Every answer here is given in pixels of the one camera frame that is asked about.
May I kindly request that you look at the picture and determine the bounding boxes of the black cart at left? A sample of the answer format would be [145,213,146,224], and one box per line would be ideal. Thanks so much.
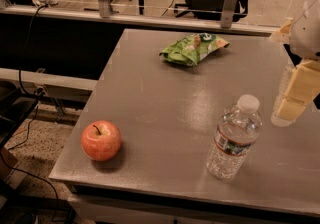
[0,81,38,149]

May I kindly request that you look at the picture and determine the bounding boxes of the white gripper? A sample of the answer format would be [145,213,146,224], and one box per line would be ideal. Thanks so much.
[269,0,320,122]

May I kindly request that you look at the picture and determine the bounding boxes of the green rice chip bag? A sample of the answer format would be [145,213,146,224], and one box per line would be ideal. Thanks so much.
[160,33,229,67]

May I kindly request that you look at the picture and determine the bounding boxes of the right metal barrier post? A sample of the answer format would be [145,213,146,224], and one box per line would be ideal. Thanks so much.
[220,0,237,29]

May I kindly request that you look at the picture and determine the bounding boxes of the black power cable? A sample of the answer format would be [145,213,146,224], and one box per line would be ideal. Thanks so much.
[0,3,61,224]

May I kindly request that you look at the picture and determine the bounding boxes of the clear plastic water bottle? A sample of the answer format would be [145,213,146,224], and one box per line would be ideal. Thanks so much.
[206,94,262,180]

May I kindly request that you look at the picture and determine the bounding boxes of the red apple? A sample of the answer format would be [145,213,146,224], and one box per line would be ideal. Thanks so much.
[81,120,122,161]

